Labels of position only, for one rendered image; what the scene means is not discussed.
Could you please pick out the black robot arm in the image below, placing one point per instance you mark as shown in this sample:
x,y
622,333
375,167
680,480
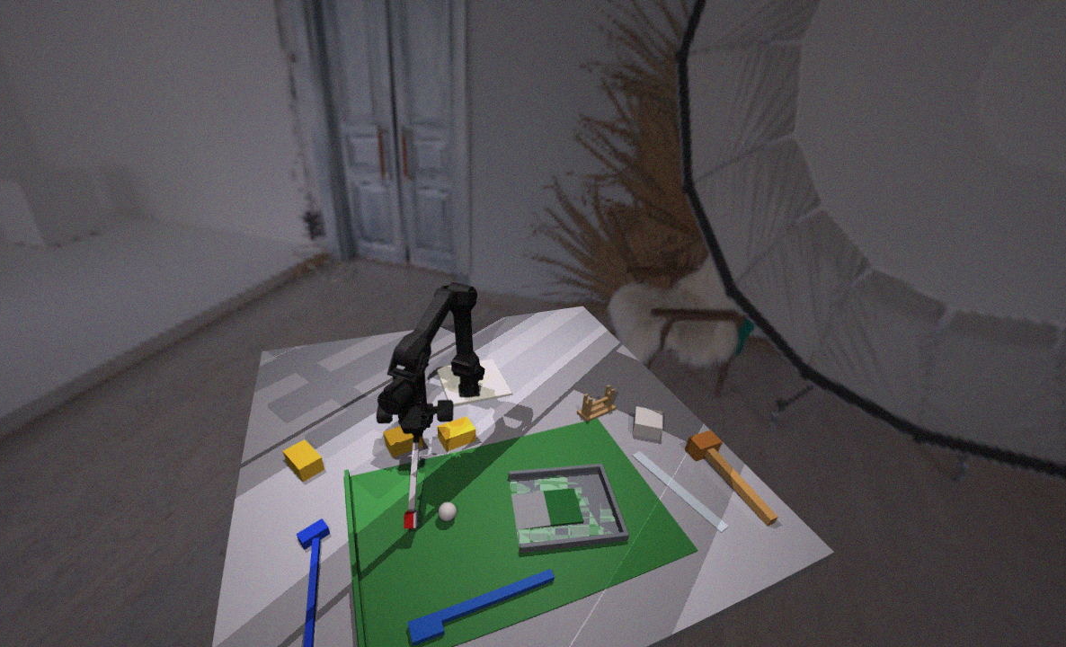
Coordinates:
x,y
414,350

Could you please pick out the light grey flat bar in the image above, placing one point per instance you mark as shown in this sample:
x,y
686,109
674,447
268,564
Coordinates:
x,y
681,492

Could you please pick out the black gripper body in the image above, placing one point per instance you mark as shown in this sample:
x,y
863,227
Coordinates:
x,y
444,410

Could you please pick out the yellow box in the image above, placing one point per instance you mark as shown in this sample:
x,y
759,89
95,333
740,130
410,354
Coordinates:
x,y
303,460
457,433
399,443

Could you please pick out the grey ball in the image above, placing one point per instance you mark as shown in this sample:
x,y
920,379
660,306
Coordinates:
x,y
447,511

